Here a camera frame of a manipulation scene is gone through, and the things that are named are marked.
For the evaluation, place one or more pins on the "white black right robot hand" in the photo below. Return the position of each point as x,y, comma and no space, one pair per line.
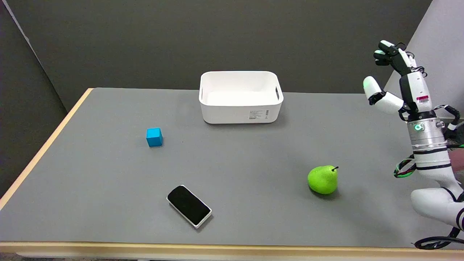
417,90

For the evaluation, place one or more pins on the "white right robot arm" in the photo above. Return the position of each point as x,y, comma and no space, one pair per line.
429,145

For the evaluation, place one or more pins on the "black white blackboard eraser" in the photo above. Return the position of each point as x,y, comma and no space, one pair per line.
189,206

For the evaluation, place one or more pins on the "green pear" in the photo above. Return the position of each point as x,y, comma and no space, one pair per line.
322,180

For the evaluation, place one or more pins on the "white plastic storage bin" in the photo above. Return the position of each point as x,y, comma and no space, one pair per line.
239,108

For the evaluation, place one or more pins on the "blue cube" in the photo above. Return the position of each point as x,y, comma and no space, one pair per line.
154,137

